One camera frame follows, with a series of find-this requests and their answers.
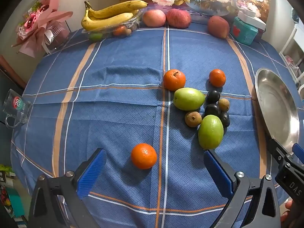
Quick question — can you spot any brown wooden furniture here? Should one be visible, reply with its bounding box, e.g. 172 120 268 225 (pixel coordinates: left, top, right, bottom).
0 55 26 89

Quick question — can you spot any white box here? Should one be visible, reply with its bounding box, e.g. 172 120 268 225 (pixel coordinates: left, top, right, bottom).
237 10 267 32

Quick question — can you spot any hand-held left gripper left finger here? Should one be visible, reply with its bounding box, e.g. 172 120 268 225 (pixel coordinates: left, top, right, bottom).
28 148 107 228

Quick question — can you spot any large orange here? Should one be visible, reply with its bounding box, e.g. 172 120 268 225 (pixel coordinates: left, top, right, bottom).
163 69 186 91

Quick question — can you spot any teal box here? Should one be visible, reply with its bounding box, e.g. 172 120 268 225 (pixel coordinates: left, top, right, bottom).
232 17 259 46

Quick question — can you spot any round steel plate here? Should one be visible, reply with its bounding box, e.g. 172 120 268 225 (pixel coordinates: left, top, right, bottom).
255 68 300 156

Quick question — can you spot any pale red apple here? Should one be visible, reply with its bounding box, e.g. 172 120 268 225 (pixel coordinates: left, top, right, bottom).
142 9 166 27

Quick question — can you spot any green fruit in tray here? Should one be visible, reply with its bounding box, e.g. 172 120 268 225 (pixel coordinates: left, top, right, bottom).
89 32 103 42

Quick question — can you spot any teal container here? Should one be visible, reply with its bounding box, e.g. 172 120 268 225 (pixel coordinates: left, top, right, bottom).
5 186 24 216

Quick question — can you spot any orange in tray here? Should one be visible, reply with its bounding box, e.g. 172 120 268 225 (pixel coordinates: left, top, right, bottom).
112 25 127 37

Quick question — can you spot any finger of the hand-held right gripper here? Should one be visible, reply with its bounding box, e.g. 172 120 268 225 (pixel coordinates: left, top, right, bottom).
292 143 304 165
269 138 296 165

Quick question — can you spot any small orange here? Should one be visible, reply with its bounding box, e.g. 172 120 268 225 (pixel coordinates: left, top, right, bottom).
209 69 226 87

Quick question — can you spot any dark plum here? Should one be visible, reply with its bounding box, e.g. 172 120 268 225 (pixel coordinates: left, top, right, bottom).
206 90 220 104
220 112 230 128
204 104 220 117

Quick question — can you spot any yellow banana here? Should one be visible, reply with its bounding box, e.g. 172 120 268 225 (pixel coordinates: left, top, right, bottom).
89 9 139 21
81 8 134 31
85 0 148 19

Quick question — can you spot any pink flower bouquet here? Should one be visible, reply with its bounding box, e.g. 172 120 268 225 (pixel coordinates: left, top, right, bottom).
11 0 74 58

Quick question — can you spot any green jujube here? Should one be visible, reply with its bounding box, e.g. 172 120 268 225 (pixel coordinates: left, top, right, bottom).
173 88 206 111
198 115 224 150

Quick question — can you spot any glass mug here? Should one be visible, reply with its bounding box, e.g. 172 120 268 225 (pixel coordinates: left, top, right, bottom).
2 89 32 129

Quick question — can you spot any person's right hand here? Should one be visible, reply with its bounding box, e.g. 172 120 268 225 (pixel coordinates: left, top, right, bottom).
280 199 295 223

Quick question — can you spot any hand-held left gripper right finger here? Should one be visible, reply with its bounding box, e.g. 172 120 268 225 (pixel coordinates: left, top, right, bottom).
203 149 282 228

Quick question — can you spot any round orange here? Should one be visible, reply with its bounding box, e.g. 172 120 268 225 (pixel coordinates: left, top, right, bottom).
131 143 158 170

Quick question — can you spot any clear plastic tray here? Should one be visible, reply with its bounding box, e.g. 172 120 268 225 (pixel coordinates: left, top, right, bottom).
82 8 145 41

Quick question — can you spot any white rack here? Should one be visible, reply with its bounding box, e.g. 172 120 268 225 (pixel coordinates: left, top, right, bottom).
279 24 304 86

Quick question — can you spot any brown longan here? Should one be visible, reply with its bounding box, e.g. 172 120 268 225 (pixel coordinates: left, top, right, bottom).
185 111 202 128
218 98 230 112

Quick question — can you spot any blue plaid tablecloth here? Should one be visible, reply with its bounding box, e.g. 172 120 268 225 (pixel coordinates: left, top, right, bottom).
11 21 304 228

